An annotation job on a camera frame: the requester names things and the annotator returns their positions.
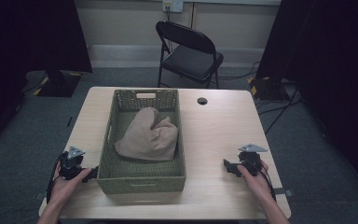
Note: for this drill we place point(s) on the grey tape strip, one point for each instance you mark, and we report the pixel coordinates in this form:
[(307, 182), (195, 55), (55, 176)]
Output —
[(39, 196), (285, 192)]

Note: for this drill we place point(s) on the green woven basket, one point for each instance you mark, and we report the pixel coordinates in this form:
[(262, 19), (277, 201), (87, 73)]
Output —
[(143, 174)]

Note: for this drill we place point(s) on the black stand base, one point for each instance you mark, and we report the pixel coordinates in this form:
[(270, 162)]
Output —
[(267, 90), (59, 87)]

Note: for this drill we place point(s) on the beige pants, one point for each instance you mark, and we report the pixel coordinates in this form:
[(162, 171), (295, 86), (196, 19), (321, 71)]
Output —
[(149, 137)]

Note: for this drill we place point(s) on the black table grommet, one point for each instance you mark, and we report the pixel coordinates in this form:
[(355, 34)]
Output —
[(202, 101)]

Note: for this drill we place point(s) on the black folding chair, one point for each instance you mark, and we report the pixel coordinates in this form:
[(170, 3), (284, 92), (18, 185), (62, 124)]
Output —
[(189, 62)]

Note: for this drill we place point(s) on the person's left hand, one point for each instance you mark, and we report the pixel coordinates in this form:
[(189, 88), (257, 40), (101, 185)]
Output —
[(62, 189)]

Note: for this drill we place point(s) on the person's right hand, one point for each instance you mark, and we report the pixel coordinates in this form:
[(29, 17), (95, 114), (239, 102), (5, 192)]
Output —
[(262, 186)]

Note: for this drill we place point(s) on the white wall socket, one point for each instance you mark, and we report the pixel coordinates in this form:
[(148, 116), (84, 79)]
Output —
[(177, 6)]

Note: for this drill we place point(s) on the black curtain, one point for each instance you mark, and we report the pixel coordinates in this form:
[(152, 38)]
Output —
[(338, 62), (28, 37)]

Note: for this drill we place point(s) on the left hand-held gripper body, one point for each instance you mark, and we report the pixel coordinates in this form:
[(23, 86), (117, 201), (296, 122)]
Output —
[(71, 163)]

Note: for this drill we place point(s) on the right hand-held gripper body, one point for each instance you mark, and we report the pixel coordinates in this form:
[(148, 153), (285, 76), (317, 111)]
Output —
[(250, 158)]

